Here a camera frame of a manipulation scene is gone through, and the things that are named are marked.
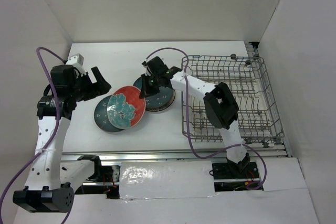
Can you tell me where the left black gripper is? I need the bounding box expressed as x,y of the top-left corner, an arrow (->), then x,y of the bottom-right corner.
69,66 -> 111,102

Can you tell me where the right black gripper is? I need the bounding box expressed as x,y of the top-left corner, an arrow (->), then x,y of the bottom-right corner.
140,72 -> 162,98

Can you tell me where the red teal floral plate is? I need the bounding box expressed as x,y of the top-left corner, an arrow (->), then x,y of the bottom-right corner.
107,86 -> 146,130

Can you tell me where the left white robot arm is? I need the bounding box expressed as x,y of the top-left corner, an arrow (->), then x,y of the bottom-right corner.
13,65 -> 111,213

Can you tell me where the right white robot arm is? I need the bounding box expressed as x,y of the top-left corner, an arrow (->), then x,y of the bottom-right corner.
140,57 -> 250,178

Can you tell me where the dark teal plate stacked top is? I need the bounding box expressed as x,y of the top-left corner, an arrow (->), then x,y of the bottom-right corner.
132,77 -> 174,108

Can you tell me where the dark teal plate left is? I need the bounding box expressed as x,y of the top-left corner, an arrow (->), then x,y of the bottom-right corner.
93,95 -> 122,133

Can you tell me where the patterned plate under stack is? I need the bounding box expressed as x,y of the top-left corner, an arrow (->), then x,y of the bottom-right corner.
144,87 -> 176,112

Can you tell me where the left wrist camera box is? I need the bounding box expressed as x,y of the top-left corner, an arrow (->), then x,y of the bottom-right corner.
66,54 -> 86,74

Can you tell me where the aluminium mounting rail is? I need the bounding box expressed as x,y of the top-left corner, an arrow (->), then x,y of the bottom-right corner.
62,41 -> 305,191

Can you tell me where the grey wire dish rack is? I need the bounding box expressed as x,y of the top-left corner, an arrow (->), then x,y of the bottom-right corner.
181,54 -> 284,148

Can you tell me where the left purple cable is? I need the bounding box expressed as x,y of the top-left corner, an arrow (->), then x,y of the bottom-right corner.
0,47 -> 77,223

